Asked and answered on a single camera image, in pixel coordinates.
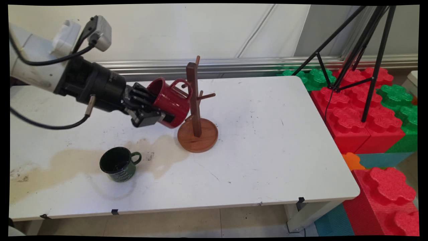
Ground wide red foam block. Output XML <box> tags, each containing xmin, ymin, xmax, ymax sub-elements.
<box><xmin>310</xmin><ymin>84</ymin><xmax>406</xmax><ymax>155</ymax></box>

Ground teal foam block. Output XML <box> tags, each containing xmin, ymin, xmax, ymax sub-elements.
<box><xmin>314</xmin><ymin>203</ymin><xmax>355</xmax><ymax>237</ymax></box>
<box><xmin>355</xmin><ymin>152</ymin><xmax>415</xmax><ymax>170</ymax></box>

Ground white table leg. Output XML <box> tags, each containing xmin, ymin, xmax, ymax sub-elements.
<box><xmin>284</xmin><ymin>200</ymin><xmax>344</xmax><ymax>233</ymax></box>

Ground dark green enamel mug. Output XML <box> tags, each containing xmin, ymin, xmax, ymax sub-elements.
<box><xmin>99</xmin><ymin>147</ymin><xmax>142</xmax><ymax>183</ymax></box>

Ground orange foam block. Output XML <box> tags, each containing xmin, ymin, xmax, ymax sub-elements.
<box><xmin>341</xmin><ymin>152</ymin><xmax>367</xmax><ymax>171</ymax></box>

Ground white box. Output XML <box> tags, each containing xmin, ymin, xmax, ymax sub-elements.
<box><xmin>406</xmin><ymin>70</ymin><xmax>419</xmax><ymax>98</ymax></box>

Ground white plastic wrist mount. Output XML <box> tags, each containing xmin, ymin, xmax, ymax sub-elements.
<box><xmin>51</xmin><ymin>19</ymin><xmax>82</xmax><ymax>56</ymax></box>

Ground black camera cable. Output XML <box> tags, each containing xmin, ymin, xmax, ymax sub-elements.
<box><xmin>9</xmin><ymin>21</ymin><xmax>101</xmax><ymax>67</ymax></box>

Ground aluminium wall rail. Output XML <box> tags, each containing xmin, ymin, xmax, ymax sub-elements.
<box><xmin>94</xmin><ymin>55</ymin><xmax>418</xmax><ymax>82</ymax></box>

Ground tall red foam block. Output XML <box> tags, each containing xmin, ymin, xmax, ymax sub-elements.
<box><xmin>342</xmin><ymin>166</ymin><xmax>420</xmax><ymax>237</ymax></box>

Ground red enamel mug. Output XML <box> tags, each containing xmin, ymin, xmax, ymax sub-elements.
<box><xmin>146</xmin><ymin>77</ymin><xmax>193</xmax><ymax>129</ymax></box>

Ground small red foam block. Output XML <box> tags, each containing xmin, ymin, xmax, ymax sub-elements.
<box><xmin>332</xmin><ymin>67</ymin><xmax>395</xmax><ymax>89</ymax></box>

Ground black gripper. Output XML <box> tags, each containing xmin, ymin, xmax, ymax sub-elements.
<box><xmin>55</xmin><ymin>56</ymin><xmax>175</xmax><ymax>129</ymax></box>

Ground wooden mug tree stand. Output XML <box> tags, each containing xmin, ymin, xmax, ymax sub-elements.
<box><xmin>177</xmin><ymin>56</ymin><xmax>219</xmax><ymax>154</ymax></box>

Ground white wall cable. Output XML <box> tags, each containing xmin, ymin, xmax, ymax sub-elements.
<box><xmin>235</xmin><ymin>4</ymin><xmax>277</xmax><ymax>59</ymax></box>

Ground black cable with silver plug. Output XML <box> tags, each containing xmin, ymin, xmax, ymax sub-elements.
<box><xmin>10</xmin><ymin>94</ymin><xmax>97</xmax><ymax>131</ymax></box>

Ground black tripod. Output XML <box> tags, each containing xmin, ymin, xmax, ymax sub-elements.
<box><xmin>292</xmin><ymin>5</ymin><xmax>397</xmax><ymax>123</ymax></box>

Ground green foam block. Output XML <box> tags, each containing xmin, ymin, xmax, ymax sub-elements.
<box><xmin>376</xmin><ymin>84</ymin><xmax>418</xmax><ymax>154</ymax></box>
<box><xmin>277</xmin><ymin>68</ymin><xmax>337</xmax><ymax>92</ymax></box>

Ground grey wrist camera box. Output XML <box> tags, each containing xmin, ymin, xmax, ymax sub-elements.
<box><xmin>87</xmin><ymin>15</ymin><xmax>113</xmax><ymax>53</ymax></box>

